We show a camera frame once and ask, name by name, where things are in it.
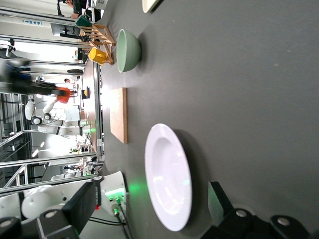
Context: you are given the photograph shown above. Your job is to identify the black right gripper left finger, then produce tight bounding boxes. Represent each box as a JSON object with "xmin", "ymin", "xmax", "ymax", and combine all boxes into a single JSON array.
[{"xmin": 62, "ymin": 182, "xmax": 97, "ymax": 235}]

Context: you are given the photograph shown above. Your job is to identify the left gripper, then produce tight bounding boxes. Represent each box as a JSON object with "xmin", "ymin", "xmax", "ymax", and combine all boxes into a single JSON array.
[{"xmin": 0, "ymin": 59, "xmax": 76, "ymax": 97}]

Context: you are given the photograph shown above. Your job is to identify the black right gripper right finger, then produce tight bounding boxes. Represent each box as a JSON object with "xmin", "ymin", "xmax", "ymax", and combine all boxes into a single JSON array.
[{"xmin": 208, "ymin": 181, "xmax": 252, "ymax": 226}]

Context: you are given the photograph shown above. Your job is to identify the white round plate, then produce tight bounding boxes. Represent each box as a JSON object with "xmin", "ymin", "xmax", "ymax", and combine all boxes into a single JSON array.
[{"xmin": 144, "ymin": 123, "xmax": 193, "ymax": 232}]

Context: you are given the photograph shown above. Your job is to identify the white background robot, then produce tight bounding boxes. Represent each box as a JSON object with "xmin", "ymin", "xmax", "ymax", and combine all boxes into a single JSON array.
[{"xmin": 24, "ymin": 99, "xmax": 83, "ymax": 136}]

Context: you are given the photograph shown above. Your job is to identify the yellow mug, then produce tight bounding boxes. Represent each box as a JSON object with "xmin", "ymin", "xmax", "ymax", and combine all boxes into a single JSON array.
[{"xmin": 89, "ymin": 47, "xmax": 108, "ymax": 66}]

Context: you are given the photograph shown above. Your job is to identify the wooden cutting board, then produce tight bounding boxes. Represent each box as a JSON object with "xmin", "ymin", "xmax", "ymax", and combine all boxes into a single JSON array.
[{"xmin": 109, "ymin": 87, "xmax": 128, "ymax": 144}]

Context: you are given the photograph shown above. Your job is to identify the wooden peg drying rack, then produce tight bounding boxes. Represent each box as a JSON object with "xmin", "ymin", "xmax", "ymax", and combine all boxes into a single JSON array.
[{"xmin": 79, "ymin": 23, "xmax": 116, "ymax": 65}]

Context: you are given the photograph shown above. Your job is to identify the dark green cup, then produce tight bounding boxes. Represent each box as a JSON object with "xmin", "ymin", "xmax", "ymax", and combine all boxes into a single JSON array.
[{"xmin": 75, "ymin": 14, "xmax": 92, "ymax": 27}]

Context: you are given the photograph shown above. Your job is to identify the pale green bowl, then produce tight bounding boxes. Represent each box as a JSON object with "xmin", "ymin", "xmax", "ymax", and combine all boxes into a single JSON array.
[{"xmin": 116, "ymin": 29, "xmax": 142, "ymax": 73}]

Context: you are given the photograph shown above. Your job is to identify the cream tray with bear print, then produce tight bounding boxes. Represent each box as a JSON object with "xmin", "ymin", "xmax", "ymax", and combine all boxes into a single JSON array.
[{"xmin": 142, "ymin": 0, "xmax": 162, "ymax": 13}]

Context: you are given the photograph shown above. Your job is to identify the aluminium frame structure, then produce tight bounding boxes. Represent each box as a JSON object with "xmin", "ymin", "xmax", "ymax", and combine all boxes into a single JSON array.
[{"xmin": 0, "ymin": 4, "xmax": 104, "ymax": 194}]

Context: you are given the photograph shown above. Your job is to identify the black right arm base cables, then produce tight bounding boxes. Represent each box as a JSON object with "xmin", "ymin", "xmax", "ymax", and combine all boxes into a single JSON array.
[{"xmin": 88, "ymin": 195, "xmax": 137, "ymax": 239}]

